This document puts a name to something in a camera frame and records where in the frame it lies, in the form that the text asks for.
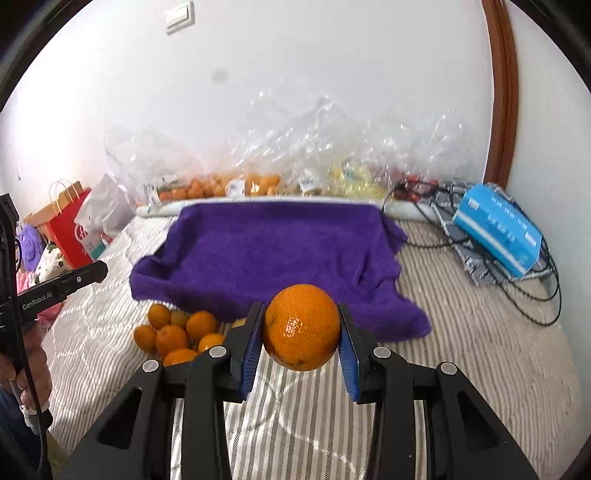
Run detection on orange mandarin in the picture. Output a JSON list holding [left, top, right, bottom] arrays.
[[155, 324, 189, 358]]

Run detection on clear plastic fruit bags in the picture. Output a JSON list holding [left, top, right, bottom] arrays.
[[104, 96, 469, 206]]

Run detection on patterned grey cloth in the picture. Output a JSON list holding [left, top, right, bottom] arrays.
[[430, 180, 554, 287]]

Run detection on person's left hand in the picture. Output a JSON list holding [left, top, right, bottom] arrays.
[[0, 322, 53, 411]]

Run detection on orange tangerine front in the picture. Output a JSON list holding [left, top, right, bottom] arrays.
[[197, 332, 224, 353]]

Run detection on white plastic bag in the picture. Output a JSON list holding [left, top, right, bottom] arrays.
[[74, 174, 135, 260]]

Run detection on small orange tangerine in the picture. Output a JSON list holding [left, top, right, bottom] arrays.
[[133, 325, 156, 354]]

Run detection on large orange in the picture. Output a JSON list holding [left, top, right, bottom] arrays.
[[263, 284, 341, 372]]

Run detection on small orange kumquat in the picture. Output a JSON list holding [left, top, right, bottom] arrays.
[[147, 303, 171, 330]]

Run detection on brown paper bag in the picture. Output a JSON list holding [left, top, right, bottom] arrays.
[[24, 181, 84, 228]]

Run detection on brown wooden door frame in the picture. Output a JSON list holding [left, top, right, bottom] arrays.
[[481, 0, 519, 188]]

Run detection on striped mattress cover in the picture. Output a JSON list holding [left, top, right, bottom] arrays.
[[44, 218, 589, 479]]

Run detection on red paper bag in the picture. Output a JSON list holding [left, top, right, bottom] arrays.
[[46, 189, 92, 268]]

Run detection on blue tissue box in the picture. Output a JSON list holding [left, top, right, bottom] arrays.
[[453, 184, 542, 278]]

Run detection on small green jujube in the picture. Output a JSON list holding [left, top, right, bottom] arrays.
[[170, 310, 188, 329]]

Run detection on white light switch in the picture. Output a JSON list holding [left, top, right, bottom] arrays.
[[165, 1, 195, 35]]

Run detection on black cable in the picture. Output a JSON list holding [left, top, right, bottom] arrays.
[[380, 179, 563, 328]]

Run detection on purple towel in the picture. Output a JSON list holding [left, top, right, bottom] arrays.
[[129, 202, 431, 342]]

